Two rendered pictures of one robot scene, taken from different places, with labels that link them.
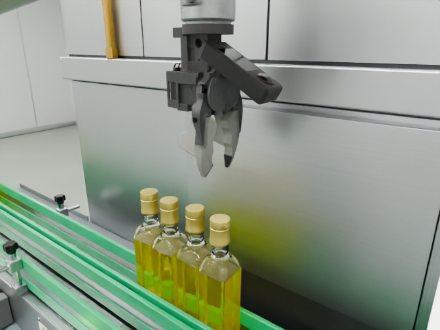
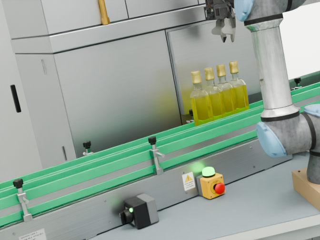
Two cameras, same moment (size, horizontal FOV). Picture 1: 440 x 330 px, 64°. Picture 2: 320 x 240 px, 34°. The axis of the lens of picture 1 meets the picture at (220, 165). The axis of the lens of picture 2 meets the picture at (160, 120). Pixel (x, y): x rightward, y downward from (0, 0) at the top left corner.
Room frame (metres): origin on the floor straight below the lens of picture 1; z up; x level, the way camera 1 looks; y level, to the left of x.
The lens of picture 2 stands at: (-0.11, 1.99, 1.45)
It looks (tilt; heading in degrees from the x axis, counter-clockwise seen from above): 13 degrees down; 296
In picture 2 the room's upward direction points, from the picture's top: 11 degrees counter-clockwise
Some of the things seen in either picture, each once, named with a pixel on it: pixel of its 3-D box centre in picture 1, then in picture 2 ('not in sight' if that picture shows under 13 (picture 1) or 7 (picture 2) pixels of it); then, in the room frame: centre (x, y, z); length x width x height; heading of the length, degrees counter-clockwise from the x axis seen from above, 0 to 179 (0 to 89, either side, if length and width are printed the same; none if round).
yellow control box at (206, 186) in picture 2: not in sight; (211, 185); (0.54, 0.36, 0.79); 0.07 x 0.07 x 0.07; 52
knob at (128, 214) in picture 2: not in sight; (125, 216); (0.75, 0.63, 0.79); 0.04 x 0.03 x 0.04; 142
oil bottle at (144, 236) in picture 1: (154, 268); (202, 115); (0.62, 0.14, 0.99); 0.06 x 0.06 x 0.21; 53
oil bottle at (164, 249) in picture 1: (173, 280); (215, 112); (0.58, 0.09, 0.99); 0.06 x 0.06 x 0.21; 52
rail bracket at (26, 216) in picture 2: not in sight; (24, 202); (0.94, 0.85, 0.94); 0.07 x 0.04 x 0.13; 142
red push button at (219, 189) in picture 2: not in sight; (218, 187); (0.51, 0.39, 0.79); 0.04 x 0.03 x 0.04; 52
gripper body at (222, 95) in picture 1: (204, 69); (217, 4); (0.52, 0.02, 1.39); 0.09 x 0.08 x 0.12; 52
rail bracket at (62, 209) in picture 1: (69, 213); (88, 158); (0.96, 0.46, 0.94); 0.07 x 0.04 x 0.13; 142
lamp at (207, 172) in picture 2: not in sight; (208, 171); (0.54, 0.36, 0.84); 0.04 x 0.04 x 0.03
